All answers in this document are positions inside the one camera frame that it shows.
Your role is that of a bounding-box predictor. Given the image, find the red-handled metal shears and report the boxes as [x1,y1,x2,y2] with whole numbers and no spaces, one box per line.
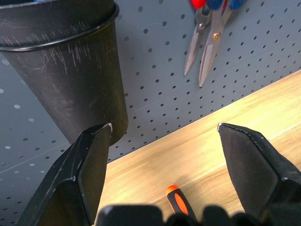
[183,0,213,76]

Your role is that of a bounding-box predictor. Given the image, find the orange black tool handle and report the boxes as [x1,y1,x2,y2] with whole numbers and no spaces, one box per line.
[166,185,197,218]

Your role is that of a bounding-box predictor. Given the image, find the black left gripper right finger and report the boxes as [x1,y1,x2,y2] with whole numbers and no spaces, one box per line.
[216,122,301,222]

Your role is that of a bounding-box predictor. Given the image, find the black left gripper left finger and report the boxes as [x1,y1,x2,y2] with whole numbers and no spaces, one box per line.
[16,122,113,226]

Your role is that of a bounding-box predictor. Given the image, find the black metal cup holder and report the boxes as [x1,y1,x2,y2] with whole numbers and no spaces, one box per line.
[0,0,129,145]

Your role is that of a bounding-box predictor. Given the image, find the blue-handled metal scissors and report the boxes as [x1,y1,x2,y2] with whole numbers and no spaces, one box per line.
[198,0,247,89]

